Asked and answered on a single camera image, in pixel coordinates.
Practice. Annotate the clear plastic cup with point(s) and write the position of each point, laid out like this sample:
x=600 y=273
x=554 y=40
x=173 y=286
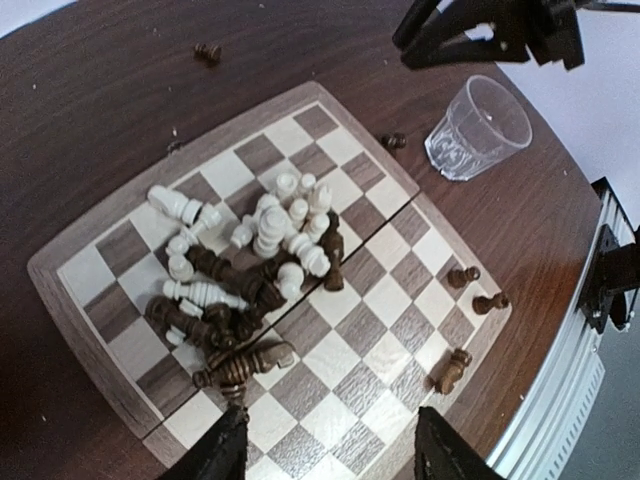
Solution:
x=484 y=124

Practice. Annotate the white chess queen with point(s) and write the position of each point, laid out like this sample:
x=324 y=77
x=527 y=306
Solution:
x=202 y=294

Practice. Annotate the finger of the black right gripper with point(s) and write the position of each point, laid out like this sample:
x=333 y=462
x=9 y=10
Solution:
x=426 y=26
x=420 y=53

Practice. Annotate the dark pawn on table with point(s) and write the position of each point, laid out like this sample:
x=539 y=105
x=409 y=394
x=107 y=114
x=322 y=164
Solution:
x=208 y=53

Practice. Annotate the dark chess knight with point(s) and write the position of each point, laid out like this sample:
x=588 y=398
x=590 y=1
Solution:
x=452 y=370

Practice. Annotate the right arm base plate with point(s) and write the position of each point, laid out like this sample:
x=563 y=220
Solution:
x=613 y=271

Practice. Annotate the dark pawn beside cup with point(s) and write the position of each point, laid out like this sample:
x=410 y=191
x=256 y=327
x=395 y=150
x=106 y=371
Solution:
x=393 y=141

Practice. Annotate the wooden chess board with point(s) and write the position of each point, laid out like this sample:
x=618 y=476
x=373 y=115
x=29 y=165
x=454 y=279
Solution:
x=336 y=251

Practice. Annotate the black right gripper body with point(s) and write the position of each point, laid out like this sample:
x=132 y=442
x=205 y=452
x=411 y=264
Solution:
x=548 y=30

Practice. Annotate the dark pawn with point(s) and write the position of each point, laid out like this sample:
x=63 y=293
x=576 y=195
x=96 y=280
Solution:
x=393 y=141
x=459 y=278
x=482 y=305
x=208 y=53

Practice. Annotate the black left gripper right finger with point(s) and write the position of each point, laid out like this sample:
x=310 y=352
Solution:
x=442 y=453

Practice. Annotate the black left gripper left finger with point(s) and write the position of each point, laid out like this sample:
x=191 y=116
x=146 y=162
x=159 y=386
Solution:
x=221 y=453

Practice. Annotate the dark chess bishop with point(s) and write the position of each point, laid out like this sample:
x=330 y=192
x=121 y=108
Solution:
x=234 y=388

